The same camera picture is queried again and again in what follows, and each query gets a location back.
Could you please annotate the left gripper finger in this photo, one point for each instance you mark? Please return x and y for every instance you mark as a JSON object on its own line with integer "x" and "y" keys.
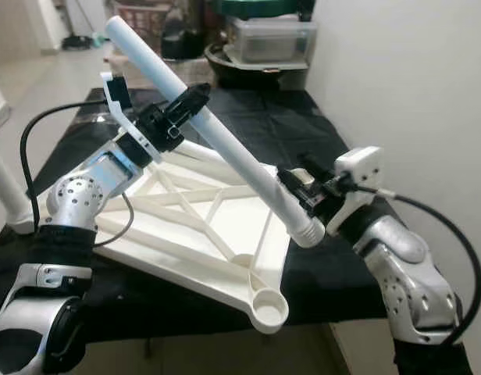
{"x": 189, "y": 103}

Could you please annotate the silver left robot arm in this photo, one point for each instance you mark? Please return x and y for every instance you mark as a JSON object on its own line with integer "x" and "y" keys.
{"x": 84, "y": 195}

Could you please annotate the orange lidded storage box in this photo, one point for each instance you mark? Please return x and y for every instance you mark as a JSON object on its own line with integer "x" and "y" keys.
{"x": 151, "y": 19}

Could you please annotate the black tablecloth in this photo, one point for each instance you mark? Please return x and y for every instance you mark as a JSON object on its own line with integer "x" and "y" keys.
{"x": 334, "y": 281}

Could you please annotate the white upturned children table top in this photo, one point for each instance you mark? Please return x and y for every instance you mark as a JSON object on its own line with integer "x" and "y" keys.
{"x": 194, "y": 250}

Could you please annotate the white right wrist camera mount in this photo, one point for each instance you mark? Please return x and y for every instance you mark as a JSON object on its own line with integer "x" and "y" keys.
{"x": 358, "y": 164}

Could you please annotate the mop head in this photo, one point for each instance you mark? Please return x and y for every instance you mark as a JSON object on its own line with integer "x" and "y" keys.
{"x": 76, "y": 43}

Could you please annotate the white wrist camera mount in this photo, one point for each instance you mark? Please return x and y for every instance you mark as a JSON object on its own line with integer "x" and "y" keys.
{"x": 358, "y": 164}
{"x": 133, "y": 137}

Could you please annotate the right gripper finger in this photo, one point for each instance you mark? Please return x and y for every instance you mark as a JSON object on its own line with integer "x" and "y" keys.
{"x": 295, "y": 190}
{"x": 312, "y": 167}

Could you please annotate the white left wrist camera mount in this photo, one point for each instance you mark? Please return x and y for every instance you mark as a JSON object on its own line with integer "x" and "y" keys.
{"x": 133, "y": 137}

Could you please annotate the clear plastic storage box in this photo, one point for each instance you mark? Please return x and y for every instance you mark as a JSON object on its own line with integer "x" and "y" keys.
{"x": 272, "y": 43}

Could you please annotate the beige cloth covered bench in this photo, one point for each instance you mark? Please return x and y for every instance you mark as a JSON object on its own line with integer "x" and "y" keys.
{"x": 178, "y": 74}

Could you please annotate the green round lid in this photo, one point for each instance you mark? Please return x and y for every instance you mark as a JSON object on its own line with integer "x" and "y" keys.
{"x": 256, "y": 8}

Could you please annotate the black bag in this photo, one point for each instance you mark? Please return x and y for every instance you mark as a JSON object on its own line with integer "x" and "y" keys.
{"x": 194, "y": 31}

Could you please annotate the black wok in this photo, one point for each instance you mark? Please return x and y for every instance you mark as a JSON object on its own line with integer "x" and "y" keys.
{"x": 225, "y": 69}

